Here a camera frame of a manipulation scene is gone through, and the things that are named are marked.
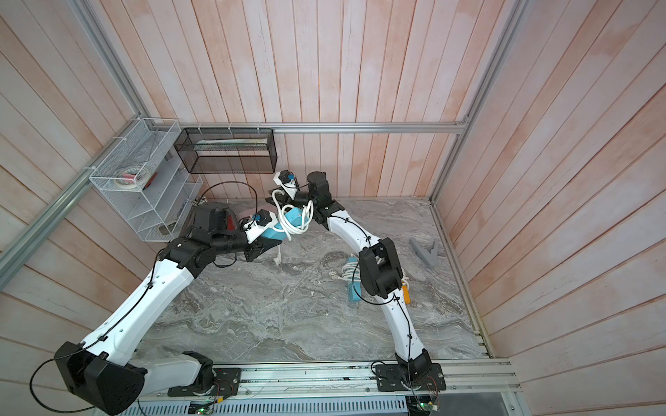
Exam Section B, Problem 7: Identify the grey plastic stand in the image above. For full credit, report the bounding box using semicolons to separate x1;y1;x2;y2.
409;239;439;270

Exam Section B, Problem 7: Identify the black mesh wall basket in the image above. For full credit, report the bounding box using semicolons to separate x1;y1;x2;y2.
174;127;278;174

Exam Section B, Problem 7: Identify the white wire mesh shelf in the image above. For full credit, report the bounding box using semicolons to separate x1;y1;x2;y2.
89;118;203;243

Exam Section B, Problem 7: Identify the white cord of blue strips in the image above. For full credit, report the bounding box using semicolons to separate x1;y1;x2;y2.
270;188;316;266

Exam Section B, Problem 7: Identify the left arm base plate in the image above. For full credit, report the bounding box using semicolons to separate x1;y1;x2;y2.
168;367;242;399

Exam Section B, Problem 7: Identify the orange power strip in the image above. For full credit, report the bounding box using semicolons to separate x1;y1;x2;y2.
402;278;411;304

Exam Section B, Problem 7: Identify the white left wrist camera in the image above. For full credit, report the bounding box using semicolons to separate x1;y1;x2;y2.
242;209;279;244

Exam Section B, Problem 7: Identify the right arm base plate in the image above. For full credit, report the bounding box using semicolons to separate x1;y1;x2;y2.
370;362;447;393

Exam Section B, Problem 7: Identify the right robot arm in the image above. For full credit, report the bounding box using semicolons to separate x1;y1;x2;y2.
297;172;432;380

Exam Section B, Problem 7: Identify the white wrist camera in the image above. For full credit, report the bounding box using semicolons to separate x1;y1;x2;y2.
242;209;279;244
273;170;299;199

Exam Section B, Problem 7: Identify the tape roll on shelf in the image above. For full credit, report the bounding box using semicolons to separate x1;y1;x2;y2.
114;166;150;190

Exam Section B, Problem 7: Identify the white cord of strip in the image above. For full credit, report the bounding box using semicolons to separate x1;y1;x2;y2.
328;259;361;284

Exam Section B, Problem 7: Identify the blue power strip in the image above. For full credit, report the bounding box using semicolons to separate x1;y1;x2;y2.
261;206;310;241
342;257;362;303

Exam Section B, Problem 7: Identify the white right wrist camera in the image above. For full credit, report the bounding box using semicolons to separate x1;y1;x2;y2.
273;170;299;199

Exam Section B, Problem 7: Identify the red metal pencil bucket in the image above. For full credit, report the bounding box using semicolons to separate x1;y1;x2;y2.
225;210;238;232

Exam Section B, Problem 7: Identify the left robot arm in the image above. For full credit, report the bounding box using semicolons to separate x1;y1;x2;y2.
54;202;278;415

